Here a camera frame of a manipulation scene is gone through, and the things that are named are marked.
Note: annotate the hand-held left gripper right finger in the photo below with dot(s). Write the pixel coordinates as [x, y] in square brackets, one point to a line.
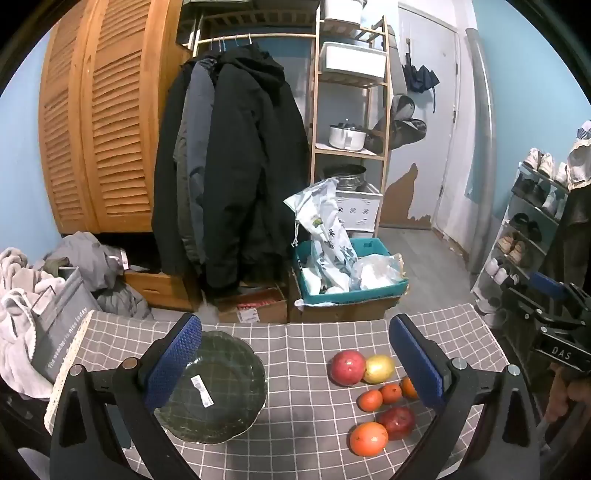
[415, 364]

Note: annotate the grey checked tablecloth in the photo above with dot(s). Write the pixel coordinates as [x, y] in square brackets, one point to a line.
[300, 350]

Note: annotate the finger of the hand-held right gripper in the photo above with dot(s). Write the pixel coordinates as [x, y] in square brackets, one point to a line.
[549, 282]
[526, 304]

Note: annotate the wooden louvered wardrobe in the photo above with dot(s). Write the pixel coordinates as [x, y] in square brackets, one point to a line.
[106, 115]

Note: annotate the white plastic bucket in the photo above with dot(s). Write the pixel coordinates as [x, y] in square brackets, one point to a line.
[344, 9]

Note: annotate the cardboard box with red print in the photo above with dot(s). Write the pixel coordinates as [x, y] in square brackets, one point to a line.
[258, 307]

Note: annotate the grey printed tote bag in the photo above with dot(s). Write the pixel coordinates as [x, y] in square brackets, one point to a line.
[60, 332]

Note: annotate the white patterned basket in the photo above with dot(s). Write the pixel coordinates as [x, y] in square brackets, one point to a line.
[360, 210]

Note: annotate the floral plastic bag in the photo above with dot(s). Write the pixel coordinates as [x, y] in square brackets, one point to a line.
[323, 221]

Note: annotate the white fleece blanket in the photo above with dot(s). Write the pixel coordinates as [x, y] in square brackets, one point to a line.
[18, 295]

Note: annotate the white door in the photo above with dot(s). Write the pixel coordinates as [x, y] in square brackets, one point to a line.
[429, 138]

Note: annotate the bamboo garment rack with shelves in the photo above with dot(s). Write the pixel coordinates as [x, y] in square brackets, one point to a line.
[316, 138]

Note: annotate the small orange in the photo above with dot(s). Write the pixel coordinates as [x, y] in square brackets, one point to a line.
[391, 393]
[407, 388]
[370, 400]

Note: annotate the dark folded umbrella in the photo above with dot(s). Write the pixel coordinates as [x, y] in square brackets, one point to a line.
[418, 78]

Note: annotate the metal shoe rack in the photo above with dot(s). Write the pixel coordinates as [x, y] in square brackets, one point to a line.
[521, 207]

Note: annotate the dark brown garment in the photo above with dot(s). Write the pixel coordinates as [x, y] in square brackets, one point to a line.
[568, 240]

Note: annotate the white storage box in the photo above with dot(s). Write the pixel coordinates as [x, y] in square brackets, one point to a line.
[353, 60]

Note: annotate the person's right hand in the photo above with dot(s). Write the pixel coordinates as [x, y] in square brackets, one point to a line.
[572, 392]

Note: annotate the plain cardboard box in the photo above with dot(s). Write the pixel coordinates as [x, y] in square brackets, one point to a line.
[341, 313]

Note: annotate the small red apple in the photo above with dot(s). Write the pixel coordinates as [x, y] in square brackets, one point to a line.
[397, 421]

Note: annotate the blue grey jacket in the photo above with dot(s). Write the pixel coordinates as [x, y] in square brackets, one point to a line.
[203, 92]

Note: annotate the clear plastic bag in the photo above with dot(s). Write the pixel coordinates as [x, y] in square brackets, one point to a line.
[376, 272]

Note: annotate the teal box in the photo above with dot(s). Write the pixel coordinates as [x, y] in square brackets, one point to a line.
[351, 297]

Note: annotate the large red apple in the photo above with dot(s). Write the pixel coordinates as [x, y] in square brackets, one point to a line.
[346, 368]

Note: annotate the black jacket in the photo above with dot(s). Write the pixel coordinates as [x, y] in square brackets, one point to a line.
[166, 184]

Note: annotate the black hooded coat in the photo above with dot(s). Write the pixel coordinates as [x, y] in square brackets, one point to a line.
[249, 161]

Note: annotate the olive grey jacket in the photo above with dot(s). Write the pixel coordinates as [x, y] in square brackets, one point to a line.
[189, 184]

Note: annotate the dark green glass plate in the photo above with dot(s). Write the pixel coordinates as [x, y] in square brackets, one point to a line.
[221, 378]

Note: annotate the pile of grey clothes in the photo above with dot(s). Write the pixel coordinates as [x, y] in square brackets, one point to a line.
[87, 254]

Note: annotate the metal steamer pot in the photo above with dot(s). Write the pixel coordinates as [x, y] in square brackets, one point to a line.
[351, 180]

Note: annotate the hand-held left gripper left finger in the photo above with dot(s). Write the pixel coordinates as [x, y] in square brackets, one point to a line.
[173, 364]

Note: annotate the large orange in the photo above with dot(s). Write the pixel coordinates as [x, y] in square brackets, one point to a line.
[368, 438]

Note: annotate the silver pipe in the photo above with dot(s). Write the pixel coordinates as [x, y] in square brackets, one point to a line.
[482, 138]

